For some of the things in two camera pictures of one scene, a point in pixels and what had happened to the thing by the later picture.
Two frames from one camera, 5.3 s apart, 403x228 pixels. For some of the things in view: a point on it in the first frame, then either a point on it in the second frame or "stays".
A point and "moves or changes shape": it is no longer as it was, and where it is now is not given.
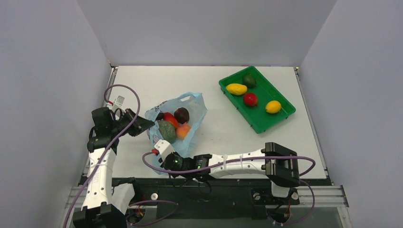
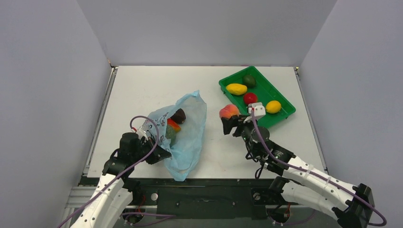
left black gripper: [141, 124] → [159, 154]
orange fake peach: [182, 130] → [228, 110]
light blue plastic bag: [194, 104] moves or changes shape
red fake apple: [250, 99] stays
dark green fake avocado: [249, 80] stays
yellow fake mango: [236, 89] stays
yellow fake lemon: [273, 107] stays
